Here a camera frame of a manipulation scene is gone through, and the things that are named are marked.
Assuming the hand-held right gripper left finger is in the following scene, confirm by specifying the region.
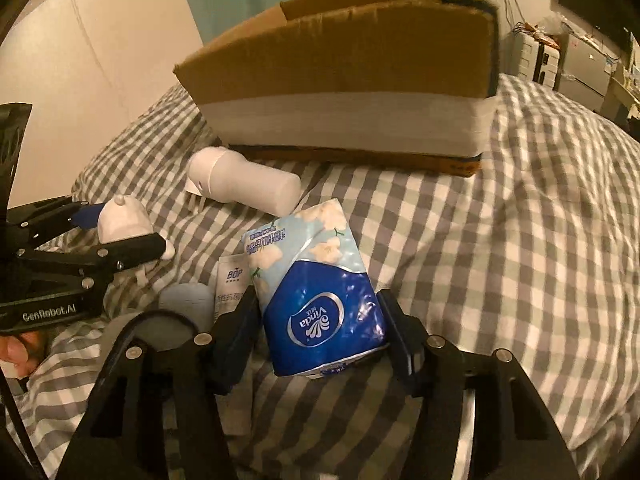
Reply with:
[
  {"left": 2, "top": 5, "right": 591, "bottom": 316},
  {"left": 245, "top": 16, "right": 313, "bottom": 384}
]
[{"left": 55, "top": 290, "right": 262, "bottom": 480}]

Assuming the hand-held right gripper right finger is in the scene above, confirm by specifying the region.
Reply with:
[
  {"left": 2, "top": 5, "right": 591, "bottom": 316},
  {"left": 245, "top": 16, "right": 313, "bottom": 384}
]
[{"left": 375, "top": 289, "right": 581, "bottom": 480}]

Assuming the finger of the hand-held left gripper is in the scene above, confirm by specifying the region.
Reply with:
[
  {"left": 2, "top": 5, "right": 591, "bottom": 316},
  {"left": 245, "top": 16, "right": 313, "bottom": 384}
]
[
  {"left": 7, "top": 194, "right": 103, "bottom": 248},
  {"left": 15, "top": 232, "right": 167, "bottom": 283}
]

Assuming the small white round-top bottle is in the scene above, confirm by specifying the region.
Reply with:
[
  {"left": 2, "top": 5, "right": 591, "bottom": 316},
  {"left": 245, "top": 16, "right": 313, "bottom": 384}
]
[{"left": 96, "top": 196, "right": 176, "bottom": 261}]

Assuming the blue tissue pack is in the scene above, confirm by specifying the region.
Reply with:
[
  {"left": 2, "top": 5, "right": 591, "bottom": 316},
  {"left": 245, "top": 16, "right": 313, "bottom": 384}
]
[{"left": 241, "top": 199, "right": 391, "bottom": 380}]

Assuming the cardboard box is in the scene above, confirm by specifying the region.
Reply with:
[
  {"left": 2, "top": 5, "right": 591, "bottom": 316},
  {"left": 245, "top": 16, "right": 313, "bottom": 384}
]
[{"left": 173, "top": 0, "right": 501, "bottom": 177}]

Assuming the person's left hand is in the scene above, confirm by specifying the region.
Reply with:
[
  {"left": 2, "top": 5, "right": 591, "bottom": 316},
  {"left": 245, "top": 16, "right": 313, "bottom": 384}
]
[{"left": 0, "top": 331, "right": 50, "bottom": 380}]

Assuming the white sachet packet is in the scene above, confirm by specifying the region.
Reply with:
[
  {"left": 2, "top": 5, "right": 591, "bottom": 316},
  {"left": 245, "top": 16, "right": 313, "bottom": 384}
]
[{"left": 216, "top": 254, "right": 253, "bottom": 323}]

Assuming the grey-blue rounded pouch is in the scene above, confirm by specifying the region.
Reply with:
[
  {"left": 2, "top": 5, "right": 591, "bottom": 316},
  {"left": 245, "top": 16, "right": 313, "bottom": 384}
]
[{"left": 159, "top": 283, "right": 215, "bottom": 332}]

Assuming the grey checked bed sheet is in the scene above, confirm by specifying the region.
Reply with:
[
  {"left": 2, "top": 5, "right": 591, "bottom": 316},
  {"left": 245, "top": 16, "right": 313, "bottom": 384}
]
[{"left": 5, "top": 74, "right": 640, "bottom": 480}]

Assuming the white cylindrical bottle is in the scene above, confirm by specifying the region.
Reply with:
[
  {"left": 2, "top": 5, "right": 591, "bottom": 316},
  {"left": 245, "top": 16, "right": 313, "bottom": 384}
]
[{"left": 185, "top": 145, "right": 302, "bottom": 216}]

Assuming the white cabinet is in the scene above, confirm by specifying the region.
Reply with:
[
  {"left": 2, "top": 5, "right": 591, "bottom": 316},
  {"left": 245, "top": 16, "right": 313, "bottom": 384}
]
[{"left": 512, "top": 27, "right": 562, "bottom": 88}]

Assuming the grey storage box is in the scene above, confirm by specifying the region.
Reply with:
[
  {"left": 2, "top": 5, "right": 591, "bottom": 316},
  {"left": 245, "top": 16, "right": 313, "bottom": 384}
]
[{"left": 554, "top": 34, "right": 623, "bottom": 112}]

